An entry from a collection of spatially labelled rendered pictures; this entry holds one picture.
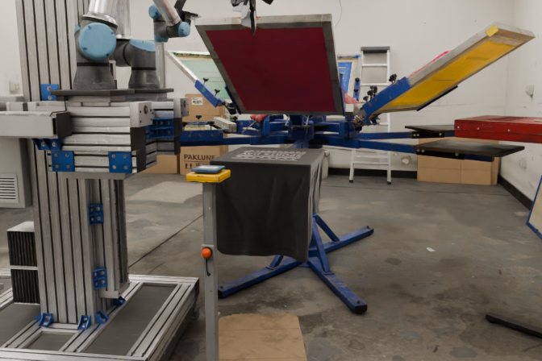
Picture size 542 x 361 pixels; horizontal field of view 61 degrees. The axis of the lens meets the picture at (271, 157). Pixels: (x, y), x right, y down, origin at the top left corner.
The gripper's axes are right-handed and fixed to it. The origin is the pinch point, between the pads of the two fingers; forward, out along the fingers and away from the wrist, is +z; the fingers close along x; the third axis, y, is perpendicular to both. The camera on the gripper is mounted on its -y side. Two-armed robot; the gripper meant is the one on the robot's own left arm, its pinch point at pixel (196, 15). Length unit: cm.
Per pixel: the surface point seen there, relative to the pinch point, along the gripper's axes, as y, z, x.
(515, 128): 36, 20, 176
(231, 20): 5, -54, 65
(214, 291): 108, -85, 91
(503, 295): 143, 84, 188
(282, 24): 4, -48, 86
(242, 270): 165, 34, 30
